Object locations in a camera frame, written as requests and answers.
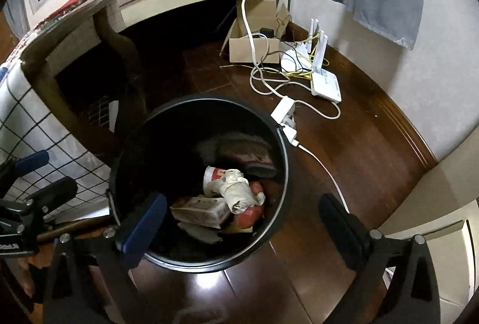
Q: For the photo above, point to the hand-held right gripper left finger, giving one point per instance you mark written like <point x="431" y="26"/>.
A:
<point x="146" y="230"/>

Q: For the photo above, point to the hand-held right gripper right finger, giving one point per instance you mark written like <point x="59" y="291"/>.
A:
<point x="340" y="226"/>

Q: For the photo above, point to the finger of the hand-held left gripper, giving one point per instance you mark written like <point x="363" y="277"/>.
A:
<point x="32" y="161"/>
<point x="54" y="191"/>

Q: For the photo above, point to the white tissue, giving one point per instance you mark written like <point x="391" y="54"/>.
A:
<point x="198" y="233"/>

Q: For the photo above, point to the red and white cigarette box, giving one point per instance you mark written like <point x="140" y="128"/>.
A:
<point x="202" y="210"/>

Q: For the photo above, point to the red paper cup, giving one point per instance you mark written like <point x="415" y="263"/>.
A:
<point x="212" y="178"/>

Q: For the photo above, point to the black trash bin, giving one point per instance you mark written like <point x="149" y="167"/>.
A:
<point x="149" y="144"/>

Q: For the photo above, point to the red plastic bag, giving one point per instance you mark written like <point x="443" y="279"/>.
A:
<point x="249" y="217"/>

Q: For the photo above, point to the beige paper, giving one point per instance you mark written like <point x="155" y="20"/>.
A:
<point x="239" y="193"/>

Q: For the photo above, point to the white checkered tablecloth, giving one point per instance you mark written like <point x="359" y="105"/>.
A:
<point x="22" y="111"/>

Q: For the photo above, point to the white cabinet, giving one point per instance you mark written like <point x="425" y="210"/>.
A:
<point x="441" y="197"/>

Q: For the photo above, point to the dark cloth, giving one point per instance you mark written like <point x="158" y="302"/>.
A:
<point x="239" y="154"/>

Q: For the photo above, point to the white power strip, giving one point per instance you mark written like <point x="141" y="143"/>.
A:
<point x="282" y="111"/>

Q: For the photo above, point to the white router with antennas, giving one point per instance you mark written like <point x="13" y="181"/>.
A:
<point x="293" y="60"/>
<point x="325" y="84"/>

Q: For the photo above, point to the dark wooden chair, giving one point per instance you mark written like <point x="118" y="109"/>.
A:
<point x="112" y="36"/>

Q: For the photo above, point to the cardboard box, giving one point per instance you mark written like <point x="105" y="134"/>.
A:
<point x="243" y="49"/>

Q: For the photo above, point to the black power adapter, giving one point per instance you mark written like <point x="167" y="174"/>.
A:
<point x="267" y="32"/>

